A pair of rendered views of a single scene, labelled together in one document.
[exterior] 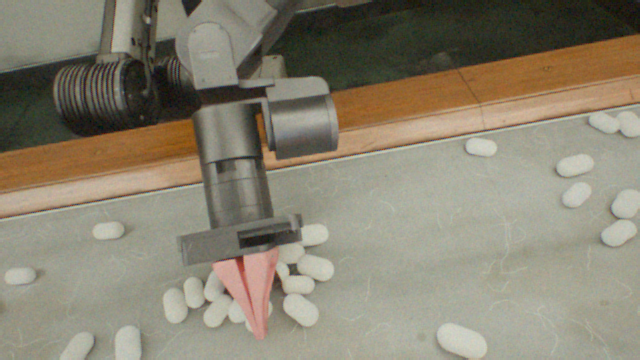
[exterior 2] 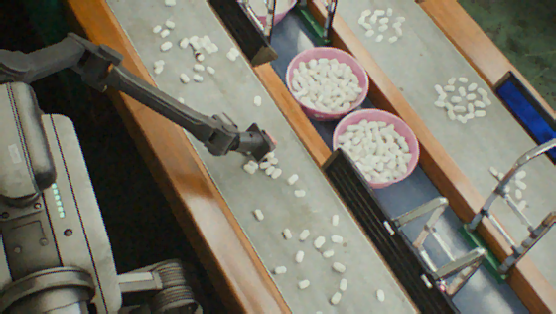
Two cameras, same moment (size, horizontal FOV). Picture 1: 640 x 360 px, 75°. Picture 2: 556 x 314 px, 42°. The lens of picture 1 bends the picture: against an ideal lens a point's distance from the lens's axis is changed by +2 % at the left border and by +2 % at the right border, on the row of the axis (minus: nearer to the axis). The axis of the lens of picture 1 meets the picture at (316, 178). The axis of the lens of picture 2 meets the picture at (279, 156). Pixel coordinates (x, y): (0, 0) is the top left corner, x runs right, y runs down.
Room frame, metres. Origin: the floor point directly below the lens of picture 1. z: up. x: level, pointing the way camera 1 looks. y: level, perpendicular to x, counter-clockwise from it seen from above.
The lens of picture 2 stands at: (0.96, 0.98, 2.60)
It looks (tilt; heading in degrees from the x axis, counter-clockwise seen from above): 58 degrees down; 228
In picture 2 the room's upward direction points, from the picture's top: 11 degrees clockwise
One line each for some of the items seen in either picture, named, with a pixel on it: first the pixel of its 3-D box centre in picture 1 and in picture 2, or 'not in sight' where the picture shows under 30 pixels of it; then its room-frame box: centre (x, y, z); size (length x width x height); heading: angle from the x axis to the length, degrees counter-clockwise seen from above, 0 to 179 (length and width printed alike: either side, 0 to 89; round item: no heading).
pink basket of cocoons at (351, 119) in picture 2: not in sight; (372, 153); (-0.10, 0.23, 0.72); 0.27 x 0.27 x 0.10
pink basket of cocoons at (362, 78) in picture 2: not in sight; (325, 87); (-0.11, -0.05, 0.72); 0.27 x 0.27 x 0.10
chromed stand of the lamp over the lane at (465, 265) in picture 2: not in sight; (415, 272); (0.12, 0.65, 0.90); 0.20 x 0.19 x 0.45; 88
